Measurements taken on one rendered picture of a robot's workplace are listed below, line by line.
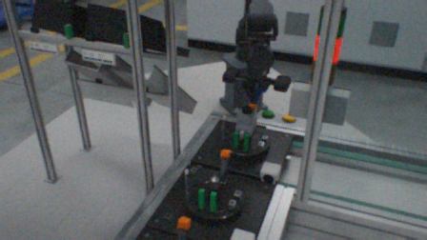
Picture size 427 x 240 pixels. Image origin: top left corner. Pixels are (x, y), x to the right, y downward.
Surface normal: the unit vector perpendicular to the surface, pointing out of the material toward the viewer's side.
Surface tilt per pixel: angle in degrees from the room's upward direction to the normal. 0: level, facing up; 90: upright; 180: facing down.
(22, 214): 0
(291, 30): 90
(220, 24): 90
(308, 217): 90
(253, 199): 0
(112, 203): 0
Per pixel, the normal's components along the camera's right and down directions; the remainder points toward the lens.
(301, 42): -0.36, 0.48
